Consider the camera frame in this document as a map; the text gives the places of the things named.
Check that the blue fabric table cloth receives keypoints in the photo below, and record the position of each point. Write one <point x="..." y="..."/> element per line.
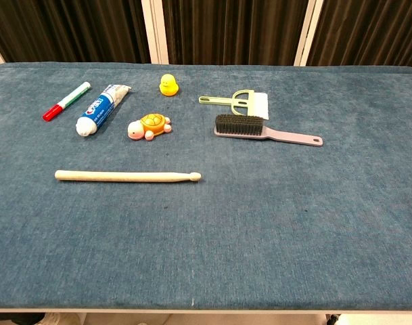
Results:
<point x="205" y="220"/>

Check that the yellow rubber duck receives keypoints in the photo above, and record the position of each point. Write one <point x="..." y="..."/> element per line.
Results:
<point x="167" y="86"/>

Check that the orange pink toy turtle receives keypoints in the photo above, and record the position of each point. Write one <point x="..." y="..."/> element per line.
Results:
<point x="151" y="126"/>

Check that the red capped white marker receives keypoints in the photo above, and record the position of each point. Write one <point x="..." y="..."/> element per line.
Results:
<point x="68" y="100"/>

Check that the green white small brush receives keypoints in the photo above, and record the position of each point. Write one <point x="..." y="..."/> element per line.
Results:
<point x="246" y="103"/>

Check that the dark pleated curtain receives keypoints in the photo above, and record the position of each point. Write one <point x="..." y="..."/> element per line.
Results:
<point x="232" y="30"/>

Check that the wooden drumstick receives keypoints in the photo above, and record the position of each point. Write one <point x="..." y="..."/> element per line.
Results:
<point x="124" y="176"/>

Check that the blue white toothpaste tube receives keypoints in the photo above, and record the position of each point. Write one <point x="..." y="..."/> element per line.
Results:
<point x="99" y="110"/>

